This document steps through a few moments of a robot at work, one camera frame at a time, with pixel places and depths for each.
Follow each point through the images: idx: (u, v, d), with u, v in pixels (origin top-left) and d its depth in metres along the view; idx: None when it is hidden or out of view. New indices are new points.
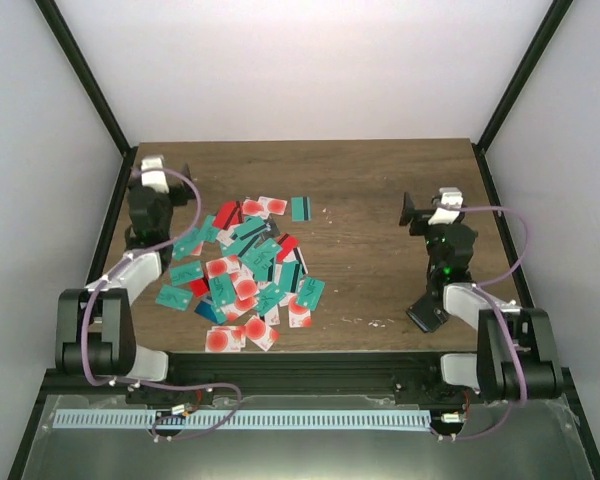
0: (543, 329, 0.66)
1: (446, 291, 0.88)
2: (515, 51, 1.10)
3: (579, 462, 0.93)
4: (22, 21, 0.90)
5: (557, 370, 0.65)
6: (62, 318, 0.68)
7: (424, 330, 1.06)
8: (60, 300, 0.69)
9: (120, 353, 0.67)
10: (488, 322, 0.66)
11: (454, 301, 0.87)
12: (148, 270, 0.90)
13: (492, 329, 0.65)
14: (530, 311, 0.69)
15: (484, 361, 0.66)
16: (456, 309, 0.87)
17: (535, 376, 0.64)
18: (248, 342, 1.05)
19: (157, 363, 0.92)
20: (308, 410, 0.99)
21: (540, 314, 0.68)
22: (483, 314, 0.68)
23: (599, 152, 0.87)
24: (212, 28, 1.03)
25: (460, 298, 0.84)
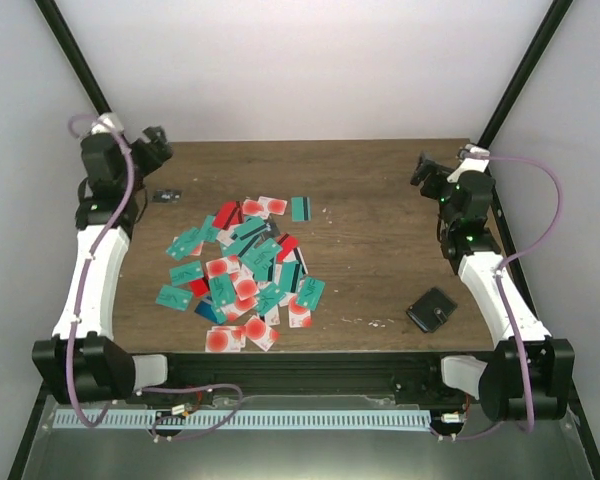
0: (565, 365, 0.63)
1: (462, 260, 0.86)
2: (515, 52, 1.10)
3: (579, 462, 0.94)
4: (19, 21, 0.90)
5: (563, 399, 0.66)
6: (49, 372, 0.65)
7: (423, 329, 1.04)
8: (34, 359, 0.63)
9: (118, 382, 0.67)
10: (507, 356, 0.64)
11: (475, 281, 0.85)
12: (116, 254, 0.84)
13: (512, 364, 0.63)
14: (557, 345, 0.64)
15: (492, 382, 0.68)
16: (473, 286, 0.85)
17: (541, 396, 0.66)
18: (248, 342, 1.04)
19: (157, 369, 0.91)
20: (308, 410, 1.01)
21: (566, 350, 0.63)
22: (504, 345, 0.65)
23: (598, 154, 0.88)
24: (211, 26, 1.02)
25: (482, 289, 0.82)
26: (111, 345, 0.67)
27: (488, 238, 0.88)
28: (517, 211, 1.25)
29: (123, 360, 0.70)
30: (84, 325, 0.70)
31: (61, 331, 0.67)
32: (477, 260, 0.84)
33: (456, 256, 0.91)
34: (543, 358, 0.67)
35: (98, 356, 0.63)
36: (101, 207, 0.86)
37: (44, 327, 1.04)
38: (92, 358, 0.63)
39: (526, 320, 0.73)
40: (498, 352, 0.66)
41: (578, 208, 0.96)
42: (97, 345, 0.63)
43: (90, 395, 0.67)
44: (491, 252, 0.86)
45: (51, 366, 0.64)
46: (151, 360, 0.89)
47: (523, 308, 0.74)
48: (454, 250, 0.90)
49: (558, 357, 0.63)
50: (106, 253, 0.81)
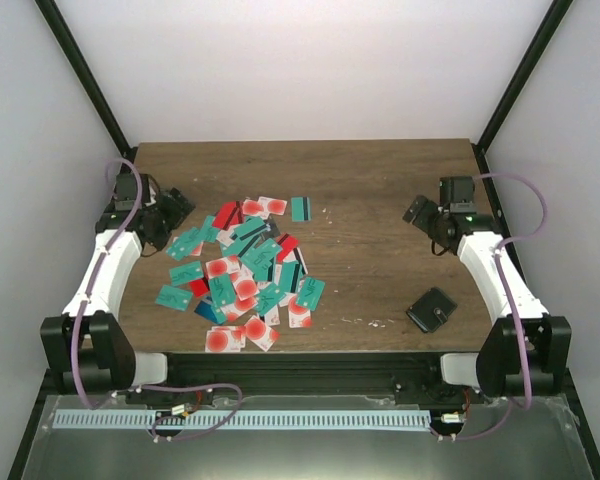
0: (562, 344, 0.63)
1: (461, 238, 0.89)
2: (514, 53, 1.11)
3: (579, 463, 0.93)
4: (21, 22, 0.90)
5: (558, 374, 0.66)
6: (52, 351, 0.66)
7: (423, 330, 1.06)
8: (42, 331, 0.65)
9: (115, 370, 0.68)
10: (505, 335, 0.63)
11: (474, 261, 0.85)
12: (126, 260, 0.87)
13: (509, 343, 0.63)
14: (554, 322, 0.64)
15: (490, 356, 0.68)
16: (474, 274, 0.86)
17: (537, 372, 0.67)
18: (248, 342, 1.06)
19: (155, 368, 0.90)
20: (308, 410, 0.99)
21: (564, 328, 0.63)
22: (502, 322, 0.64)
23: (599, 152, 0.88)
24: (212, 27, 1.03)
25: (481, 267, 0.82)
26: (120, 331, 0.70)
27: (486, 218, 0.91)
28: (517, 212, 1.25)
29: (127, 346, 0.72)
30: (92, 306, 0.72)
31: (71, 310, 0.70)
32: (477, 239, 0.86)
33: (454, 236, 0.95)
34: (540, 336, 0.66)
35: (102, 333, 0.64)
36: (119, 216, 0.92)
37: None
38: (96, 336, 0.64)
39: (523, 299, 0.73)
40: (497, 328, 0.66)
41: (577, 208, 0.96)
42: (102, 323, 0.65)
43: (89, 375, 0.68)
44: (489, 230, 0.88)
45: (54, 345, 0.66)
46: (151, 359, 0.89)
47: (520, 288, 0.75)
48: (453, 229, 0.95)
49: (556, 335, 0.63)
50: (120, 252, 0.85)
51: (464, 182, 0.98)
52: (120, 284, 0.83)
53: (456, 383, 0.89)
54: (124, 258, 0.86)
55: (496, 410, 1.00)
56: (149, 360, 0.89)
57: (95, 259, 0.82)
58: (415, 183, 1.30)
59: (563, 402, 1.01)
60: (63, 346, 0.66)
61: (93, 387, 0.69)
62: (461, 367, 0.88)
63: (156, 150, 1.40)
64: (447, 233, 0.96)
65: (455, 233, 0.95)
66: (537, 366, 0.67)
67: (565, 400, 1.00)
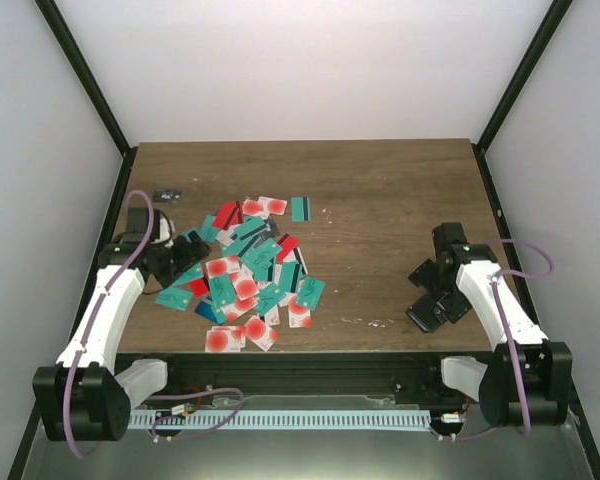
0: (565, 370, 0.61)
1: (460, 268, 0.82)
2: (514, 53, 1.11)
3: (578, 462, 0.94)
4: (21, 23, 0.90)
5: (563, 406, 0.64)
6: (42, 404, 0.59)
7: (424, 330, 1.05)
8: (33, 382, 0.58)
9: (111, 424, 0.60)
10: (505, 361, 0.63)
11: (472, 289, 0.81)
12: (129, 298, 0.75)
13: (509, 370, 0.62)
14: (554, 347, 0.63)
15: (492, 388, 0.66)
16: (472, 299, 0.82)
17: (539, 402, 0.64)
18: (248, 342, 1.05)
19: (156, 375, 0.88)
20: (308, 410, 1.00)
21: (564, 353, 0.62)
22: (502, 348, 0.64)
23: (599, 152, 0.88)
24: (212, 27, 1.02)
25: (478, 294, 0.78)
26: (116, 383, 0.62)
27: (484, 246, 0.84)
28: (517, 211, 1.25)
29: (123, 397, 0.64)
30: (87, 357, 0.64)
31: (65, 359, 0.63)
32: (474, 269, 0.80)
33: (452, 266, 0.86)
34: (542, 363, 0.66)
35: (96, 388, 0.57)
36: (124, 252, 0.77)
37: (44, 327, 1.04)
38: (88, 391, 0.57)
39: (523, 325, 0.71)
40: (497, 356, 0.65)
41: (577, 209, 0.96)
42: (96, 376, 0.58)
43: (81, 430, 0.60)
44: (487, 259, 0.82)
45: (45, 398, 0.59)
46: (148, 371, 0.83)
47: (520, 313, 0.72)
48: (452, 260, 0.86)
49: (557, 361, 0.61)
50: (120, 293, 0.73)
51: (453, 228, 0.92)
52: (118, 331, 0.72)
53: (455, 387, 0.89)
54: (124, 301, 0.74)
55: None
56: (146, 377, 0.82)
57: (93, 301, 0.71)
58: (415, 183, 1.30)
59: None
60: (54, 398, 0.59)
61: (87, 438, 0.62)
62: (458, 370, 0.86)
63: (156, 150, 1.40)
64: (445, 263, 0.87)
65: (452, 263, 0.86)
66: (540, 397, 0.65)
67: None
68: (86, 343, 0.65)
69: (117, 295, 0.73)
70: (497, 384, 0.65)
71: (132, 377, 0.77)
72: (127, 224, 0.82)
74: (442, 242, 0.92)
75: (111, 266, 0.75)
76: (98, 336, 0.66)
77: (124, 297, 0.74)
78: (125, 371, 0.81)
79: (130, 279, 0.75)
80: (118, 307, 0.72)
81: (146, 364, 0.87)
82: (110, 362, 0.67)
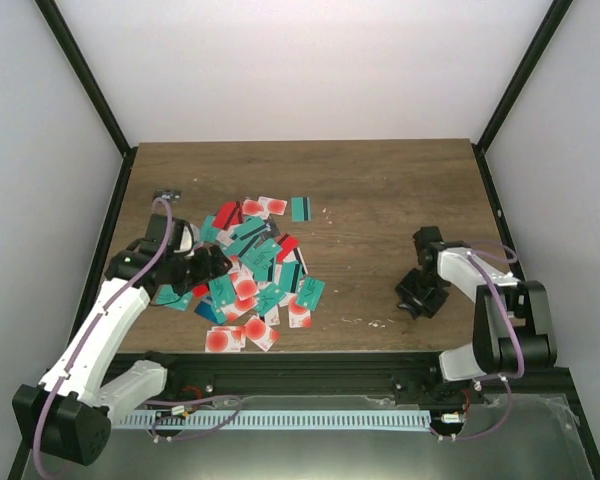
0: (544, 302, 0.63)
1: (439, 255, 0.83)
2: (514, 53, 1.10)
3: (579, 462, 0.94)
4: (20, 22, 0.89)
5: (551, 340, 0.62)
6: (21, 420, 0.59)
7: (415, 316, 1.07)
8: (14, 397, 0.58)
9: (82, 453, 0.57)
10: (486, 301, 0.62)
11: (450, 268, 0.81)
12: (130, 319, 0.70)
13: (490, 308, 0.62)
14: (529, 285, 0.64)
15: (479, 337, 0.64)
16: (450, 277, 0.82)
17: (533, 347, 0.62)
18: (248, 342, 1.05)
19: (150, 383, 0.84)
20: (308, 410, 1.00)
21: (540, 289, 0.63)
22: (480, 289, 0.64)
23: (599, 153, 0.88)
24: (212, 27, 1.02)
25: (455, 268, 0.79)
26: (96, 415, 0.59)
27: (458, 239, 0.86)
28: (517, 211, 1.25)
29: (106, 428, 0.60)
30: (68, 384, 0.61)
31: (48, 381, 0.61)
32: (450, 250, 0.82)
33: (432, 262, 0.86)
34: (522, 306, 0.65)
35: (69, 420, 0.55)
36: (134, 263, 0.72)
37: (45, 327, 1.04)
38: (60, 421, 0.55)
39: (498, 276, 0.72)
40: (477, 301, 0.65)
41: (577, 210, 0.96)
42: (71, 408, 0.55)
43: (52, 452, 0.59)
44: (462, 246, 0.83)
45: (24, 417, 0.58)
46: (140, 382, 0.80)
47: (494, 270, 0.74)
48: (431, 256, 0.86)
49: (534, 297, 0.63)
50: (118, 314, 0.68)
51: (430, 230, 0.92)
52: (112, 352, 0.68)
53: (457, 378, 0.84)
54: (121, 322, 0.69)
55: (495, 410, 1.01)
56: (138, 388, 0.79)
57: (89, 319, 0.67)
58: (415, 182, 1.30)
59: (563, 402, 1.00)
60: (31, 419, 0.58)
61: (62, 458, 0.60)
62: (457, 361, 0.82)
63: (156, 150, 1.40)
64: (425, 261, 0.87)
65: (432, 260, 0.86)
66: (530, 339, 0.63)
67: (565, 400, 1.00)
68: (70, 368, 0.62)
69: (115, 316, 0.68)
70: (481, 330, 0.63)
71: (122, 389, 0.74)
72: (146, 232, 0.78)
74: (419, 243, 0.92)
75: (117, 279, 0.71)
76: (84, 362, 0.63)
77: (124, 318, 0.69)
78: (121, 379, 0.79)
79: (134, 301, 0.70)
80: (115, 330, 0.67)
81: (145, 369, 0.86)
82: (93, 391, 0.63)
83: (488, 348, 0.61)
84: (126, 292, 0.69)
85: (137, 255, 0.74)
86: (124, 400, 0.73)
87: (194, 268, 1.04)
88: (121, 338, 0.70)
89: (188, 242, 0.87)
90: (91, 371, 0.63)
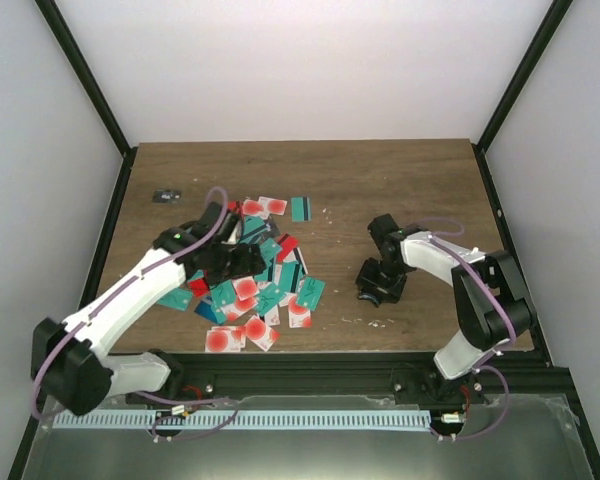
0: (513, 268, 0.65)
1: (402, 245, 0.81)
2: (514, 53, 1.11)
3: (578, 462, 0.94)
4: (20, 20, 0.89)
5: (529, 301, 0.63)
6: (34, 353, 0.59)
7: (378, 305, 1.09)
8: (36, 327, 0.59)
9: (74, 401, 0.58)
10: (462, 280, 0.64)
11: (418, 256, 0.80)
12: (159, 289, 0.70)
13: (469, 284, 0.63)
14: (496, 255, 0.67)
15: (465, 315, 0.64)
16: (420, 263, 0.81)
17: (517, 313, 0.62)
18: (248, 342, 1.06)
19: (153, 376, 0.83)
20: (308, 409, 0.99)
21: (506, 256, 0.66)
22: (455, 270, 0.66)
23: (599, 152, 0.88)
24: (212, 27, 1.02)
25: (423, 254, 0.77)
26: (100, 371, 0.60)
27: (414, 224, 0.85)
28: (517, 211, 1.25)
29: (103, 386, 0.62)
30: (88, 331, 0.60)
31: (71, 322, 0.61)
32: (412, 237, 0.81)
33: (396, 253, 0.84)
34: (495, 276, 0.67)
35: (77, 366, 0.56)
36: (183, 242, 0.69)
37: None
38: (69, 365, 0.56)
39: (464, 252, 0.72)
40: (455, 283, 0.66)
41: (577, 209, 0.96)
42: (81, 356, 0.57)
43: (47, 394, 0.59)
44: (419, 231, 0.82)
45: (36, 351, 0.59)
46: (143, 369, 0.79)
47: (458, 246, 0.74)
48: (393, 247, 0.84)
49: (504, 262, 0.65)
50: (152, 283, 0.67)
51: (386, 219, 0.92)
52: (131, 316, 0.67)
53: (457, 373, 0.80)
54: (151, 291, 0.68)
55: (495, 410, 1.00)
56: (145, 368, 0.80)
57: (124, 278, 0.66)
58: (415, 182, 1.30)
59: (563, 402, 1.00)
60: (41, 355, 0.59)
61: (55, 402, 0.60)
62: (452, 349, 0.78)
63: (156, 151, 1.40)
64: (387, 252, 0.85)
65: (395, 250, 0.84)
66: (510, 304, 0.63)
67: (565, 400, 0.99)
68: (92, 317, 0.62)
69: (150, 283, 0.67)
70: (465, 308, 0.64)
71: (129, 363, 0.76)
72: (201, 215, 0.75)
74: (377, 234, 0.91)
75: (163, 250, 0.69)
76: (107, 316, 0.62)
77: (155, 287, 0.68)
78: (128, 357, 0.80)
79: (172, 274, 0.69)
80: (143, 295, 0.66)
81: (153, 361, 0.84)
82: (105, 346, 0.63)
83: (476, 322, 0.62)
84: (168, 265, 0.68)
85: (187, 235, 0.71)
86: (129, 375, 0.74)
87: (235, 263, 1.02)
88: (142, 306, 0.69)
89: (235, 236, 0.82)
90: (110, 327, 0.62)
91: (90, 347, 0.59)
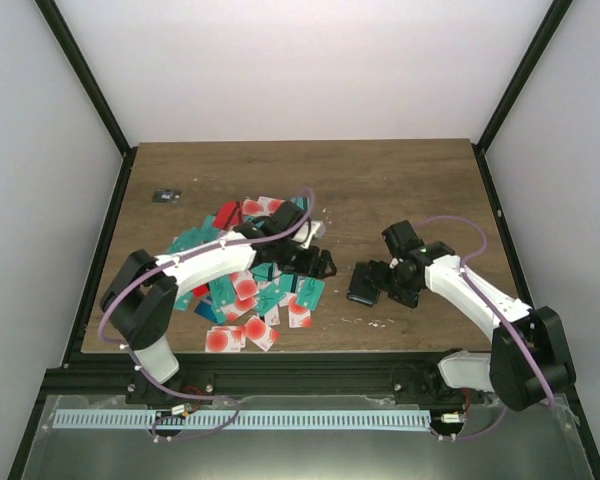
0: (558, 331, 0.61)
1: (425, 270, 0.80)
2: (514, 54, 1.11)
3: (579, 462, 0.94)
4: (20, 22, 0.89)
5: (570, 364, 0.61)
6: (121, 275, 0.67)
7: (372, 304, 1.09)
8: (132, 254, 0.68)
9: (141, 329, 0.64)
10: (506, 343, 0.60)
11: (445, 287, 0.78)
12: (231, 266, 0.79)
13: (512, 350, 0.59)
14: (540, 313, 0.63)
15: (500, 370, 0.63)
16: (445, 294, 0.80)
17: (553, 372, 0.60)
18: (248, 342, 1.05)
19: (163, 367, 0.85)
20: (309, 410, 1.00)
21: (552, 316, 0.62)
22: (498, 331, 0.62)
23: (599, 150, 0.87)
24: (213, 27, 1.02)
25: (453, 290, 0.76)
26: (171, 309, 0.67)
27: (438, 244, 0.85)
28: (517, 211, 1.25)
29: (161, 328, 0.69)
30: (173, 271, 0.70)
31: (160, 259, 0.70)
32: (437, 265, 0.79)
33: (417, 271, 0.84)
34: (535, 332, 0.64)
35: (158, 297, 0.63)
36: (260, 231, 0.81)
37: (45, 327, 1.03)
38: (150, 295, 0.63)
39: (507, 301, 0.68)
40: (495, 342, 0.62)
41: (577, 211, 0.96)
42: (165, 288, 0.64)
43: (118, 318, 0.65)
44: (447, 254, 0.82)
45: (125, 275, 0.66)
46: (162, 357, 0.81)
47: (497, 293, 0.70)
48: (415, 265, 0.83)
49: (549, 325, 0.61)
50: (230, 256, 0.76)
51: (403, 227, 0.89)
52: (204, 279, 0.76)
53: (460, 386, 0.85)
54: (228, 263, 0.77)
55: (495, 410, 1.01)
56: (165, 354, 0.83)
57: (209, 244, 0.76)
58: (415, 182, 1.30)
59: (563, 402, 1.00)
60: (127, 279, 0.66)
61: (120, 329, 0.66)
62: (464, 365, 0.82)
63: (156, 150, 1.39)
64: (409, 271, 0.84)
65: (417, 269, 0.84)
66: (549, 364, 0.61)
67: (565, 400, 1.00)
68: (180, 263, 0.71)
69: (227, 255, 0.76)
70: (504, 364, 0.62)
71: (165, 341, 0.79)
72: (275, 214, 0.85)
74: (396, 245, 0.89)
75: (242, 234, 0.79)
76: (190, 267, 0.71)
77: (231, 260, 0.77)
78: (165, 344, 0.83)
79: (246, 256, 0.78)
80: (218, 264, 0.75)
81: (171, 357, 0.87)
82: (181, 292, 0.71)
83: (512, 382, 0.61)
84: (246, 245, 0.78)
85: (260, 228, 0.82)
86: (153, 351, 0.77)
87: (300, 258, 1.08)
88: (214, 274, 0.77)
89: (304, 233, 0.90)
90: (190, 274, 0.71)
91: (174, 284, 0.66)
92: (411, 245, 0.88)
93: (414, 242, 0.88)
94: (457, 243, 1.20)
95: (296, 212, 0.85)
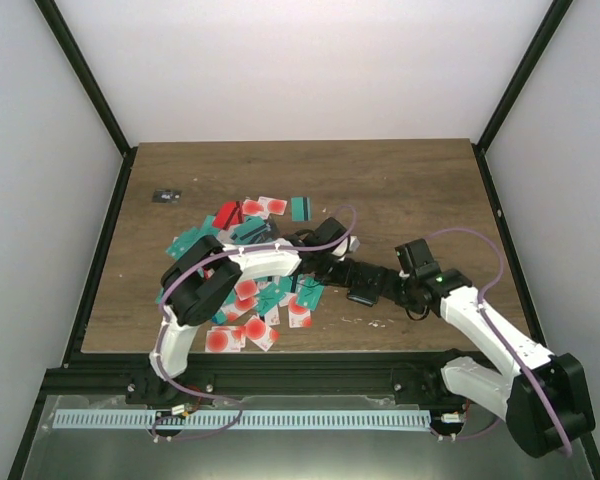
0: (580, 382, 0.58)
1: (440, 300, 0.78)
2: (513, 54, 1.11)
3: (580, 464, 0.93)
4: (21, 23, 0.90)
5: (590, 414, 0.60)
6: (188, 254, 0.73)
7: (372, 304, 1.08)
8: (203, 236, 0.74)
9: (199, 308, 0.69)
10: (526, 390, 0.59)
11: (463, 322, 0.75)
12: (280, 269, 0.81)
13: (532, 398, 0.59)
14: (563, 361, 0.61)
15: (517, 417, 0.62)
16: (462, 330, 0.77)
17: (569, 418, 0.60)
18: (248, 342, 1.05)
19: (178, 361, 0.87)
20: (308, 410, 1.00)
21: (574, 364, 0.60)
22: (518, 379, 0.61)
23: None
24: (212, 27, 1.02)
25: (472, 328, 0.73)
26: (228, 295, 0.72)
27: (454, 271, 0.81)
28: (517, 211, 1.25)
29: (212, 310, 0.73)
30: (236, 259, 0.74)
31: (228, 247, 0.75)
32: (454, 298, 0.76)
33: (432, 299, 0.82)
34: (554, 377, 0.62)
35: (223, 280, 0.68)
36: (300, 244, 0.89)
37: (45, 327, 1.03)
38: (215, 278, 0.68)
39: (527, 344, 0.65)
40: (515, 389, 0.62)
41: (577, 211, 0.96)
42: (230, 273, 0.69)
43: (178, 294, 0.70)
44: (463, 284, 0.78)
45: (193, 254, 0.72)
46: (176, 353, 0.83)
47: (518, 336, 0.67)
48: (430, 293, 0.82)
49: (571, 374, 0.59)
50: (283, 259, 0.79)
51: (417, 247, 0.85)
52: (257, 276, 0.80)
53: (461, 392, 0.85)
54: (279, 266, 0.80)
55: None
56: (182, 351, 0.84)
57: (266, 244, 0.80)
58: (415, 182, 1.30)
59: None
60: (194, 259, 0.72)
61: (176, 304, 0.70)
62: (469, 382, 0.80)
63: (155, 150, 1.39)
64: (424, 298, 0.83)
65: (431, 296, 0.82)
66: (567, 410, 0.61)
67: None
68: (243, 254, 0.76)
69: (280, 258, 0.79)
70: (520, 411, 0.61)
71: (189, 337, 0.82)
72: (320, 229, 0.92)
74: (410, 266, 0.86)
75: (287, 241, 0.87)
76: (250, 259, 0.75)
77: (283, 264, 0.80)
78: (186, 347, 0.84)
79: (293, 263, 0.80)
80: (269, 266, 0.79)
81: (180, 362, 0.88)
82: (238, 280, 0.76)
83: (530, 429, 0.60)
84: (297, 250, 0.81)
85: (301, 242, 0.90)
86: (179, 342, 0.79)
87: (338, 271, 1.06)
88: (264, 274, 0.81)
89: (341, 249, 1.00)
90: (248, 266, 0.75)
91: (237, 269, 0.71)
92: (426, 268, 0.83)
93: (430, 264, 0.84)
94: (457, 243, 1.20)
95: (338, 229, 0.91)
